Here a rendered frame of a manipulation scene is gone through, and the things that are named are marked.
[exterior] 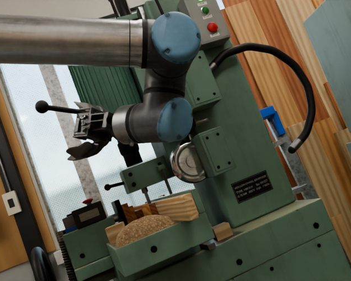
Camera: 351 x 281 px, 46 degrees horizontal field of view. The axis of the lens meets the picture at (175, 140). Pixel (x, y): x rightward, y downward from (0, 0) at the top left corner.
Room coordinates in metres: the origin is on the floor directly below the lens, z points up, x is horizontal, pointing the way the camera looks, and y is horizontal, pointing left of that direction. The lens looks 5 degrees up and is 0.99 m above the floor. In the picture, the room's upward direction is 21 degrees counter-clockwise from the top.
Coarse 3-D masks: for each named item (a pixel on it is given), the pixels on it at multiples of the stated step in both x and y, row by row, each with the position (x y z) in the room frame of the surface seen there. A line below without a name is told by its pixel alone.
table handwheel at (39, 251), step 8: (40, 248) 1.13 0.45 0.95; (32, 256) 1.07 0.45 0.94; (40, 256) 1.07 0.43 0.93; (32, 264) 1.05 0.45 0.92; (40, 264) 1.04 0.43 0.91; (48, 264) 1.22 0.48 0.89; (40, 272) 1.02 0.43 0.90; (48, 272) 1.23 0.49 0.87; (104, 272) 1.16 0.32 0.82; (112, 272) 1.16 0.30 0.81; (40, 280) 1.01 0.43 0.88; (48, 280) 1.13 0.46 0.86; (88, 280) 1.15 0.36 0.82; (96, 280) 1.15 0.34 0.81; (104, 280) 1.16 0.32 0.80
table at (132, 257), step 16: (176, 224) 0.89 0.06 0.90; (192, 224) 0.90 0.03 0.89; (208, 224) 0.91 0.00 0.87; (144, 240) 0.86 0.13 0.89; (160, 240) 0.87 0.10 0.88; (176, 240) 0.88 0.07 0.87; (192, 240) 0.89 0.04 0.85; (112, 256) 1.01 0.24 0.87; (128, 256) 0.85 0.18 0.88; (144, 256) 0.86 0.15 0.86; (160, 256) 0.87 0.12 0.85; (80, 272) 1.02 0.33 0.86; (96, 272) 1.03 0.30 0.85; (128, 272) 0.85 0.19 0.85
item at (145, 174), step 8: (152, 160) 1.21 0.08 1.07; (160, 160) 1.22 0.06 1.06; (128, 168) 1.19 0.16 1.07; (136, 168) 1.20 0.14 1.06; (144, 168) 1.20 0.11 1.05; (152, 168) 1.21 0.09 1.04; (168, 168) 1.22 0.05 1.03; (120, 176) 1.24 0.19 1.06; (128, 176) 1.19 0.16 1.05; (136, 176) 1.19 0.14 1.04; (144, 176) 1.20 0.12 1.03; (152, 176) 1.21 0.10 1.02; (160, 176) 1.21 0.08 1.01; (168, 176) 1.22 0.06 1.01; (128, 184) 1.18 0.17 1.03; (136, 184) 1.19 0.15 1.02; (144, 184) 1.20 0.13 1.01; (152, 184) 1.20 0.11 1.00; (128, 192) 1.20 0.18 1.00; (144, 192) 1.22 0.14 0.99
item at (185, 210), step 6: (162, 204) 1.11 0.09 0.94; (168, 204) 0.98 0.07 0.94; (174, 204) 0.91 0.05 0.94; (180, 204) 0.86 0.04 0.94; (186, 204) 0.84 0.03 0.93; (192, 204) 0.84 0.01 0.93; (162, 210) 1.05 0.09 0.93; (168, 210) 0.98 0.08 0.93; (174, 210) 0.93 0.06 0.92; (180, 210) 0.88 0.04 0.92; (186, 210) 0.84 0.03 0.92; (192, 210) 0.84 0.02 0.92; (174, 216) 0.95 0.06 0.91; (180, 216) 0.90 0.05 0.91; (186, 216) 0.85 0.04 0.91; (192, 216) 0.84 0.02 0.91; (198, 216) 0.84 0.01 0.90
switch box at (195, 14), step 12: (180, 0) 1.17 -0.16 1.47; (192, 0) 1.15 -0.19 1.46; (204, 0) 1.16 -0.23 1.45; (192, 12) 1.15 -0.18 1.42; (216, 12) 1.17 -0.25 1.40; (204, 24) 1.15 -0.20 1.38; (204, 36) 1.15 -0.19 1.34; (216, 36) 1.16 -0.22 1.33; (228, 36) 1.17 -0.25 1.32; (204, 48) 1.19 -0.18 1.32
